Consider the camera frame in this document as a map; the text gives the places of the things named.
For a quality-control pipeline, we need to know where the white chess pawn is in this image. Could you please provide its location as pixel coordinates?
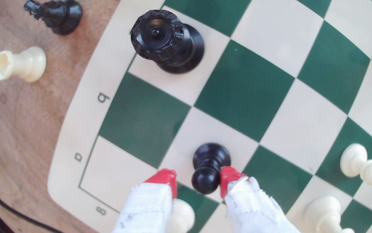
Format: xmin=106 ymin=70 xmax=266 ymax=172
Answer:
xmin=340 ymin=143 xmax=372 ymax=186
xmin=166 ymin=198 xmax=195 ymax=233

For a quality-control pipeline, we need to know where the large white chess piece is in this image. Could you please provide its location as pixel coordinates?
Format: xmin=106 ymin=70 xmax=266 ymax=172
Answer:
xmin=303 ymin=195 xmax=356 ymax=233

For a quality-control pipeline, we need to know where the black chess pawn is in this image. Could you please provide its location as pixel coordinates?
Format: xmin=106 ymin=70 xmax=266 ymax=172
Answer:
xmin=191 ymin=143 xmax=232 ymax=195

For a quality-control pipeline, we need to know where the white chess rook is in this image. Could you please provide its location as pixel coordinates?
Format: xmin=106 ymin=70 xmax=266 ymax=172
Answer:
xmin=0 ymin=46 xmax=47 ymax=83

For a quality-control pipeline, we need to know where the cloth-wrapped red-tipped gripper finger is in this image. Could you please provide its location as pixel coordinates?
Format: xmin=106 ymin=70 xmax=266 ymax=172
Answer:
xmin=220 ymin=166 xmax=300 ymax=233
xmin=111 ymin=168 xmax=178 ymax=233

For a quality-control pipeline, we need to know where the black chess queen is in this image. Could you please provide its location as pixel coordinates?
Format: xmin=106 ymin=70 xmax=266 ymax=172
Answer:
xmin=131 ymin=9 xmax=205 ymax=74

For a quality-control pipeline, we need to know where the green and cream chess board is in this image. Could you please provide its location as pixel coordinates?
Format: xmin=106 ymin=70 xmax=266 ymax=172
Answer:
xmin=47 ymin=0 xmax=372 ymax=233

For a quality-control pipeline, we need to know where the black chess knight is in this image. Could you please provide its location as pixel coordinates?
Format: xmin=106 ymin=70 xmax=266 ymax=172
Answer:
xmin=23 ymin=0 xmax=83 ymax=35

